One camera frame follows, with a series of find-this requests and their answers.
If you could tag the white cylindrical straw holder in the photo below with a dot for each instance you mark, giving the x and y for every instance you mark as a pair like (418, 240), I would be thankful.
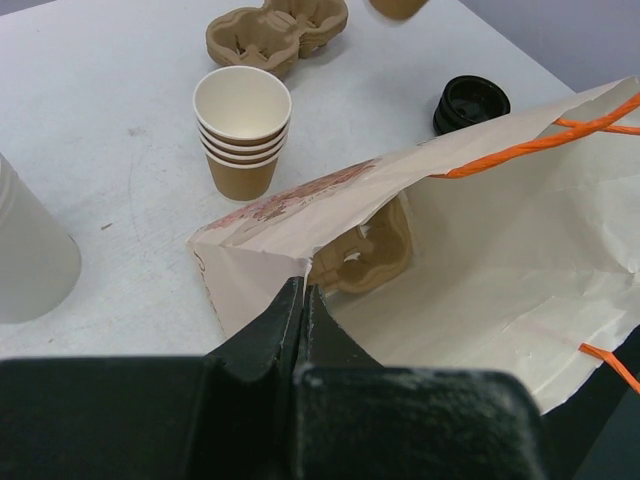
(40, 261)

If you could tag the single brown paper cup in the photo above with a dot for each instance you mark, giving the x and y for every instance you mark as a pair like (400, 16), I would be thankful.
(398, 10)

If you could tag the printed paper takeout bag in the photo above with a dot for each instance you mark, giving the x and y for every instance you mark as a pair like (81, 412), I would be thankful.
(525, 240)

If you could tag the brown cardboard cup carrier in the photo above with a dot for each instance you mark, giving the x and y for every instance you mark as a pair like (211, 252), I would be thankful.
(366, 256)
(274, 36)

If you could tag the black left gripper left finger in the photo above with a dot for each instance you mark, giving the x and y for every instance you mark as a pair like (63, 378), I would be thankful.
(217, 416)

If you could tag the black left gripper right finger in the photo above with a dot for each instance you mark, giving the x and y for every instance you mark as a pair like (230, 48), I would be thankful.
(356, 419)

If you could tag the stack of black lids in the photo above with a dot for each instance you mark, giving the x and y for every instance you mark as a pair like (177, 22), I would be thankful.
(468, 100)

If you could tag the stack of brown paper cups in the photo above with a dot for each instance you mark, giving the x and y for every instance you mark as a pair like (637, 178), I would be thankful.
(243, 115)

